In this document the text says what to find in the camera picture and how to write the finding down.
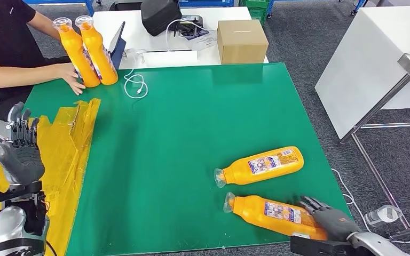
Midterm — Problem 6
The person's right hand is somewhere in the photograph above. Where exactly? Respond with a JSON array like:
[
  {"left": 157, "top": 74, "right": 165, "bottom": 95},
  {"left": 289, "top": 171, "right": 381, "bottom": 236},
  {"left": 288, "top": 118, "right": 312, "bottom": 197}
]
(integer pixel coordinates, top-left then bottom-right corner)
[{"left": 54, "top": 62, "right": 86, "bottom": 96}]

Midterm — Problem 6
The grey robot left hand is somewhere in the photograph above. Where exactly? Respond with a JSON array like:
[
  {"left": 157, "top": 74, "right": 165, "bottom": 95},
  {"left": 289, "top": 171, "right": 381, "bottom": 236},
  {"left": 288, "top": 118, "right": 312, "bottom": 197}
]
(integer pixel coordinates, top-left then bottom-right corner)
[{"left": 0, "top": 101, "right": 46, "bottom": 186}]

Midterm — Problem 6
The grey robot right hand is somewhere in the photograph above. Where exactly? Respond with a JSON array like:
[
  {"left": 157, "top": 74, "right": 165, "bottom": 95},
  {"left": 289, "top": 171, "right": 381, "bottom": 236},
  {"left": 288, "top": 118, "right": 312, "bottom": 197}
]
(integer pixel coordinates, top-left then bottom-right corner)
[{"left": 298, "top": 196, "right": 361, "bottom": 243}]

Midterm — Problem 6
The orange bottle with clear cap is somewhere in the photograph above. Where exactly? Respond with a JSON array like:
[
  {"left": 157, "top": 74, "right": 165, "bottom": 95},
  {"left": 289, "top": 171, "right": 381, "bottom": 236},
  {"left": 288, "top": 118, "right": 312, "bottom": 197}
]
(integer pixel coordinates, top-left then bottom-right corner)
[
  {"left": 223, "top": 192, "right": 329, "bottom": 242},
  {"left": 74, "top": 14, "right": 119, "bottom": 86},
  {"left": 214, "top": 146, "right": 305, "bottom": 189},
  {"left": 52, "top": 17, "right": 102, "bottom": 89}
]

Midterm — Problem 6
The yellow taped cardboard sheet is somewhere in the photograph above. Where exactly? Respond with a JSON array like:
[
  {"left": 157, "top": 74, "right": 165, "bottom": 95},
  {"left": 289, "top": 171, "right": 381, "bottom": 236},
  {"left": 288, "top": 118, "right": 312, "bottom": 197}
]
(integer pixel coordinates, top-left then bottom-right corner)
[{"left": 0, "top": 98, "right": 101, "bottom": 256}]

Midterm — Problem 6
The white power adapter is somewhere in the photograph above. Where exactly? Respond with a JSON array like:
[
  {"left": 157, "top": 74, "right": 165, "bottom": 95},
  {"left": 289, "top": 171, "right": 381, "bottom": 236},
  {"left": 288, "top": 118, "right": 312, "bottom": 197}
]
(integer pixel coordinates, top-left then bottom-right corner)
[{"left": 364, "top": 205, "right": 403, "bottom": 227}]

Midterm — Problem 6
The tablet with blue case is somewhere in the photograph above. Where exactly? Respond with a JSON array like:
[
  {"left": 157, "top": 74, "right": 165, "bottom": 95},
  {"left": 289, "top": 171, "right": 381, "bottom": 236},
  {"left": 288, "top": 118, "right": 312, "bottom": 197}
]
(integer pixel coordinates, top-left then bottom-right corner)
[{"left": 107, "top": 21, "right": 127, "bottom": 69}]

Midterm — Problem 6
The blue metal rack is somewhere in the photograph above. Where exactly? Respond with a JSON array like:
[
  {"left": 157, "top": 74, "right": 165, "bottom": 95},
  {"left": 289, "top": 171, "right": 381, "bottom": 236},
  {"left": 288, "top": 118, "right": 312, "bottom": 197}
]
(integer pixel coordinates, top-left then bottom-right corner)
[
  {"left": 22, "top": 0, "right": 96, "bottom": 17},
  {"left": 178, "top": 0, "right": 235, "bottom": 8}
]

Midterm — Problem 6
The person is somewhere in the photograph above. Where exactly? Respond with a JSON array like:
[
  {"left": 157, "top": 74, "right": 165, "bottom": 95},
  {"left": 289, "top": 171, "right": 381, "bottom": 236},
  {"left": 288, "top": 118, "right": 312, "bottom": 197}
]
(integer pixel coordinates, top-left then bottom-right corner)
[{"left": 0, "top": 0, "right": 86, "bottom": 123}]

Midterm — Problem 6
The white desk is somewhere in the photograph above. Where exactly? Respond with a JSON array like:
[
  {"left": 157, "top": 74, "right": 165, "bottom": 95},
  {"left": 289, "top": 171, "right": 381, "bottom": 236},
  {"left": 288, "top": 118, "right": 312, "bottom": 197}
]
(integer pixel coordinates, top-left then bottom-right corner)
[{"left": 84, "top": 7, "right": 270, "bottom": 70}]

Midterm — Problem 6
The black chair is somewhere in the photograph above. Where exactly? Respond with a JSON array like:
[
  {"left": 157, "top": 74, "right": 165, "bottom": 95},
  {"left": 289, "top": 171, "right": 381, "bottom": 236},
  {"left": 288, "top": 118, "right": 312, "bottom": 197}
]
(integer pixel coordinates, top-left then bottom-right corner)
[{"left": 108, "top": 0, "right": 143, "bottom": 11}]

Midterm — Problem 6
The black bag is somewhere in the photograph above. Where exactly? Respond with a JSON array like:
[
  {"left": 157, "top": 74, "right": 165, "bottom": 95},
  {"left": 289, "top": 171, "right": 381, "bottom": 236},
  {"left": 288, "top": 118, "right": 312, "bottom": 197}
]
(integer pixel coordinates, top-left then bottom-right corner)
[{"left": 140, "top": 0, "right": 183, "bottom": 37}]

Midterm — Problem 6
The black electronic device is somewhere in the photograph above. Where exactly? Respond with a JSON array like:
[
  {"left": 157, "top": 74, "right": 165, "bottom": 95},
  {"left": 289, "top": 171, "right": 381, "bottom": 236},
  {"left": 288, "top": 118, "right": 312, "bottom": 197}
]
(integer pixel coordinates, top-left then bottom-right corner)
[{"left": 173, "top": 15, "right": 206, "bottom": 38}]

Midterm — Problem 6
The clear plastic sleeve with papers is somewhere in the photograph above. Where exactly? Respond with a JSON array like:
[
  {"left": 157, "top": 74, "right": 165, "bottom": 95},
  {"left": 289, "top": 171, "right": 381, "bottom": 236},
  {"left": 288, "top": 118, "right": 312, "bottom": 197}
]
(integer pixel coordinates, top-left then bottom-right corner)
[{"left": 183, "top": 29, "right": 218, "bottom": 52}]

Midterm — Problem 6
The white table with panel sides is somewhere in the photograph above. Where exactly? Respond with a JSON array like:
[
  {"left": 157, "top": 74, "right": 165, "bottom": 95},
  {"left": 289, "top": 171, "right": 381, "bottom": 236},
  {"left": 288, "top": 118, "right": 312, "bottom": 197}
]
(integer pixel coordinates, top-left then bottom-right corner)
[{"left": 314, "top": 5, "right": 410, "bottom": 141}]

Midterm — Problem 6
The brown cardboard box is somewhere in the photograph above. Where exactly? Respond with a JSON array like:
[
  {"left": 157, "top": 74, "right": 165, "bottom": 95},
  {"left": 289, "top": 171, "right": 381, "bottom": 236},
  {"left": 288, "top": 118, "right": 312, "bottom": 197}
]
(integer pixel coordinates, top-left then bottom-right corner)
[{"left": 216, "top": 19, "right": 270, "bottom": 66}]

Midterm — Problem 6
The green plastic crate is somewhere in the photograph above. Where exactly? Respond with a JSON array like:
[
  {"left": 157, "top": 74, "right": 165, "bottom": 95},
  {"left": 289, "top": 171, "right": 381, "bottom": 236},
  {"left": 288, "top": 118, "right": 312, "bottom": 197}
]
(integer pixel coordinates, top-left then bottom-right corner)
[
  {"left": 240, "top": 0, "right": 271, "bottom": 9},
  {"left": 249, "top": 7, "right": 270, "bottom": 26}
]

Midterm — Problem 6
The long white extension cord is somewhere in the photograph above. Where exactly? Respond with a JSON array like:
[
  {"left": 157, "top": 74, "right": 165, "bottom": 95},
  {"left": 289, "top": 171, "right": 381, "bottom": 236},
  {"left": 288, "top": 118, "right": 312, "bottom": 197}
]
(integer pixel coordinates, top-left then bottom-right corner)
[{"left": 330, "top": 168, "right": 410, "bottom": 245}]

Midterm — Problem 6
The white USB cable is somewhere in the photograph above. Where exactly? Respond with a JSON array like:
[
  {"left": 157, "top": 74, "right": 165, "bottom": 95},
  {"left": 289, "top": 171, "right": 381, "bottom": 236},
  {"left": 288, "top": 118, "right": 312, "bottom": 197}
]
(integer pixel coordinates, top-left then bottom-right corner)
[{"left": 123, "top": 69, "right": 149, "bottom": 100}]

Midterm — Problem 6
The white power cord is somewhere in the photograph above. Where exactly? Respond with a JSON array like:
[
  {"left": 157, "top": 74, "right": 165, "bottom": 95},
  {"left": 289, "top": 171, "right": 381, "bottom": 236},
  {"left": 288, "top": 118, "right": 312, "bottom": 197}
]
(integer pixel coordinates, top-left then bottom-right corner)
[{"left": 165, "top": 19, "right": 208, "bottom": 52}]

